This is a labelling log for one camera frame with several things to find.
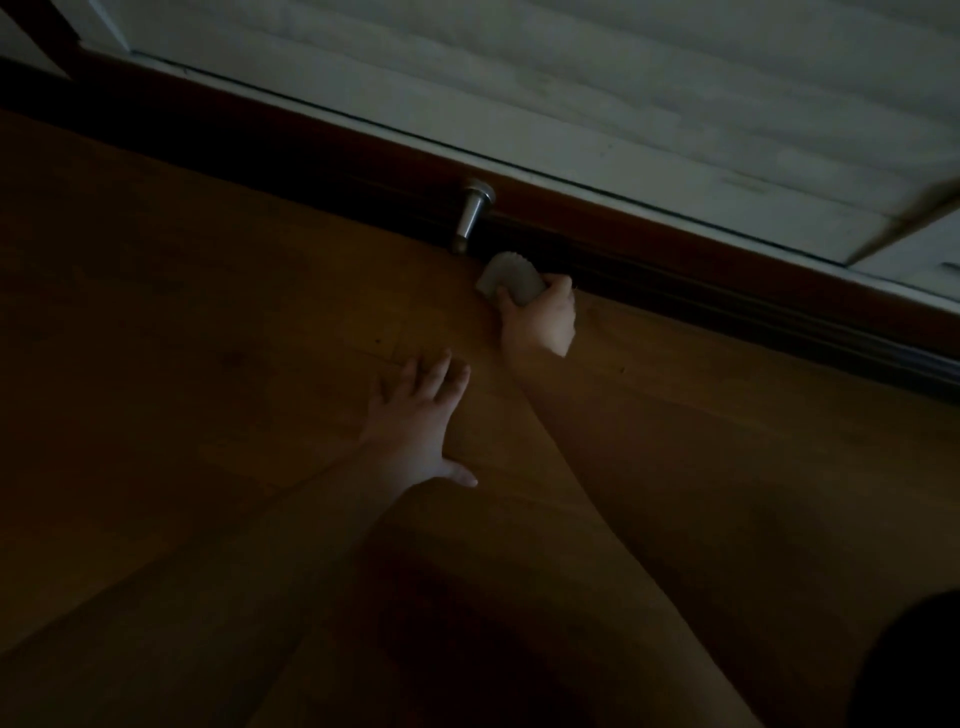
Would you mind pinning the person's right hand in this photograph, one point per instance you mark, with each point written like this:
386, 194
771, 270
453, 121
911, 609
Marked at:
540, 326

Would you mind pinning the person's left hand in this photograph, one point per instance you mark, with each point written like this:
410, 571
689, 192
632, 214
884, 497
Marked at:
412, 435

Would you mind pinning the cylindrical metal door stop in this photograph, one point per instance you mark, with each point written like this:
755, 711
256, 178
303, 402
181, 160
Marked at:
471, 214

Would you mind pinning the black shirt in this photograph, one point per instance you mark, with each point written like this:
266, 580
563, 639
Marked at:
915, 667

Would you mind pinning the person's left forearm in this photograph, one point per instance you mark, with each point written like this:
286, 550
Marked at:
187, 615

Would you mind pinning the person's right forearm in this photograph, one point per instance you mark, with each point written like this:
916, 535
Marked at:
712, 525

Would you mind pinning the grey cleaning cloth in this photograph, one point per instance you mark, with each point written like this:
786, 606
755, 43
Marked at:
514, 274

